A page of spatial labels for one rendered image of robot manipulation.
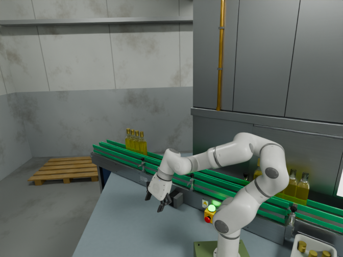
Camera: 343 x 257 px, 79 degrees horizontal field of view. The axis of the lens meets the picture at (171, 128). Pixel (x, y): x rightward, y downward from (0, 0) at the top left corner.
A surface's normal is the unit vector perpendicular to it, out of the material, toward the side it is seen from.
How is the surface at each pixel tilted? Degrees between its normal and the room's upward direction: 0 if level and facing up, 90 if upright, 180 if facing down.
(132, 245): 0
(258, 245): 0
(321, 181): 90
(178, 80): 90
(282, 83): 90
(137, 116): 90
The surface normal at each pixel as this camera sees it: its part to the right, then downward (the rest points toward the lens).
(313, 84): -0.60, 0.26
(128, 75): 0.04, 0.29
